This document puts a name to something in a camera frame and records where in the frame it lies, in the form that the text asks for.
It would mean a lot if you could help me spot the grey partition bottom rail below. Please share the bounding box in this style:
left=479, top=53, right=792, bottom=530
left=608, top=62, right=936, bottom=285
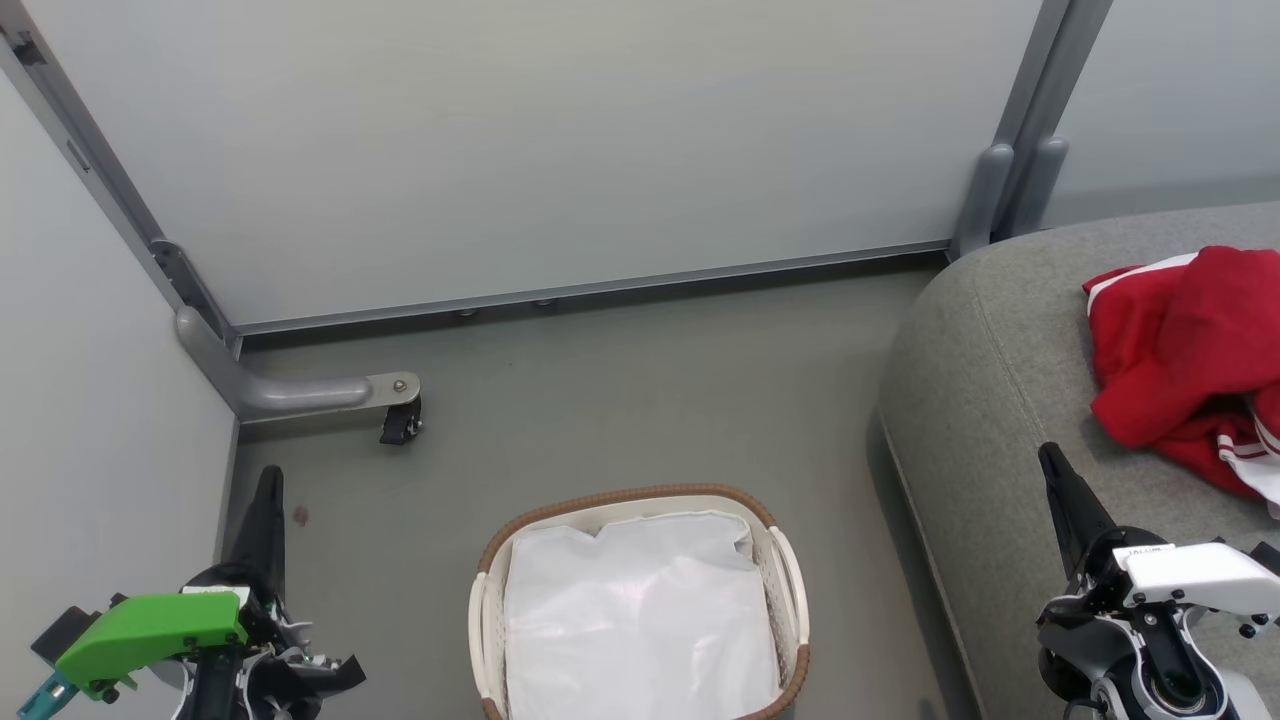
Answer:
left=233, top=240, right=953, bottom=337

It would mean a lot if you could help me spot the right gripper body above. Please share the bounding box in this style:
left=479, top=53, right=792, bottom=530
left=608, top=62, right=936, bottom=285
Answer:
left=1038, top=526, right=1193, bottom=663

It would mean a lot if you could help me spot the grey partition frame post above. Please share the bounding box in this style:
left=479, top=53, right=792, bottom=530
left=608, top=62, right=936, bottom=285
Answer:
left=950, top=0, right=1113, bottom=259
left=0, top=20, right=243, bottom=353

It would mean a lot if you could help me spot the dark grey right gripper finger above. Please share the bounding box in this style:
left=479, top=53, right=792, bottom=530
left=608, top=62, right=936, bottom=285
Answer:
left=1037, top=442, right=1117, bottom=582

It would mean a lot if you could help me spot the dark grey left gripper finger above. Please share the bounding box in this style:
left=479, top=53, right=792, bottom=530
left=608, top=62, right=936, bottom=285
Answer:
left=222, top=465, right=287, bottom=602

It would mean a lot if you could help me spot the black caster wheel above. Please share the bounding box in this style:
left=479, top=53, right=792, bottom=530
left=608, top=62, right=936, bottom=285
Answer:
left=379, top=398, right=424, bottom=447

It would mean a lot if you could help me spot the white basket liner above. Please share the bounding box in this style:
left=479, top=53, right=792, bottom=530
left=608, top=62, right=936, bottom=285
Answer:
left=503, top=510, right=784, bottom=720

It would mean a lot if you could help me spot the red garment with white stripes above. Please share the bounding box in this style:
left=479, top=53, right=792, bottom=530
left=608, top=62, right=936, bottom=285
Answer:
left=1083, top=245, right=1280, bottom=519

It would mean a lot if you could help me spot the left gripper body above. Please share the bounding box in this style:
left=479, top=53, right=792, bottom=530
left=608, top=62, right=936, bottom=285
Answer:
left=185, top=566, right=367, bottom=720

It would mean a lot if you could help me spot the grey fabric sofa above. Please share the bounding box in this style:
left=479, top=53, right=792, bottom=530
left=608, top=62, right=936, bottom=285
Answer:
left=877, top=200, right=1280, bottom=720

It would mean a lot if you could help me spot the cream laundry basket brown rim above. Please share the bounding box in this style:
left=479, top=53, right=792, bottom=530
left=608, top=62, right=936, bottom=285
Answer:
left=468, top=484, right=812, bottom=720

